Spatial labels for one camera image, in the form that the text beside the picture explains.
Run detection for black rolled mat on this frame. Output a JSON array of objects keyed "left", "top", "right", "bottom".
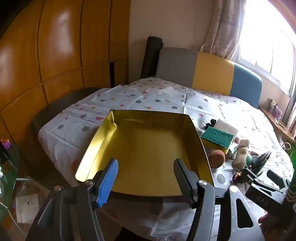
[{"left": 141, "top": 36, "right": 164, "bottom": 79}]

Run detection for wooden wardrobe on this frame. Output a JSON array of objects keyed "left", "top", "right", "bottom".
[{"left": 0, "top": 0, "right": 130, "bottom": 144}]

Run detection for grey yellow blue chair back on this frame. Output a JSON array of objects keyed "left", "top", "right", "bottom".
[{"left": 155, "top": 47, "right": 263, "bottom": 109}]

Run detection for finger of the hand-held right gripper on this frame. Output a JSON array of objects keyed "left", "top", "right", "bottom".
[
  {"left": 245, "top": 168, "right": 263, "bottom": 186},
  {"left": 266, "top": 170, "right": 289, "bottom": 189}
]

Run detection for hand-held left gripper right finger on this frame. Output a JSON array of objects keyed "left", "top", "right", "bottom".
[{"left": 174, "top": 158, "right": 266, "bottom": 241}]

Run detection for beaded hair ties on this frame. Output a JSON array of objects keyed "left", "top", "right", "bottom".
[{"left": 232, "top": 170, "right": 249, "bottom": 184}]

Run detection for pink towel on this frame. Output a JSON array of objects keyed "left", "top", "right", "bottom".
[{"left": 232, "top": 138, "right": 251, "bottom": 168}]

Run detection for patterned white tablecloth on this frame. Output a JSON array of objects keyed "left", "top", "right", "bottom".
[{"left": 38, "top": 77, "right": 294, "bottom": 241}]

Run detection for brown round ball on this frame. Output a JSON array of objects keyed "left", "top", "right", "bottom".
[{"left": 209, "top": 149, "right": 225, "bottom": 168}]

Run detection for window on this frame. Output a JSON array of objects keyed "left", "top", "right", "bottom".
[{"left": 238, "top": 0, "right": 296, "bottom": 95}]

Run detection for glass side table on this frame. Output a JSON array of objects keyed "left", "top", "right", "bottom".
[{"left": 0, "top": 139, "right": 19, "bottom": 223}]

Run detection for white papers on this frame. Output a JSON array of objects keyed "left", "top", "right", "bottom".
[{"left": 15, "top": 193, "right": 40, "bottom": 224}]

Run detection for person's right hand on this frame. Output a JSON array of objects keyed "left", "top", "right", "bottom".
[{"left": 258, "top": 214, "right": 286, "bottom": 235}]

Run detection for beige curtain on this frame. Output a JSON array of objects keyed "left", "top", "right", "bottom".
[{"left": 200, "top": 0, "right": 249, "bottom": 61}]

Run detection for blue tissue pack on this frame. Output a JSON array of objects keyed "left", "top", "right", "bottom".
[{"left": 228, "top": 141, "right": 238, "bottom": 158}]

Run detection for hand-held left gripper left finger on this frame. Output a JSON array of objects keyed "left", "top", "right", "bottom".
[{"left": 25, "top": 158, "right": 119, "bottom": 241}]

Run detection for gold tin box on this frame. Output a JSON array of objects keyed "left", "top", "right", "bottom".
[{"left": 74, "top": 110, "right": 214, "bottom": 197}]

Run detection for white sponge block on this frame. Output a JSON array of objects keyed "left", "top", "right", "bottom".
[{"left": 213, "top": 119, "right": 239, "bottom": 137}]

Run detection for wooden windowsill shelf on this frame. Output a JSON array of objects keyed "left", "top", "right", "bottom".
[{"left": 259, "top": 105, "right": 296, "bottom": 142}]

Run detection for green yellow sponge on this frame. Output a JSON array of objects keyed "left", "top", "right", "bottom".
[{"left": 200, "top": 126, "right": 234, "bottom": 150}]

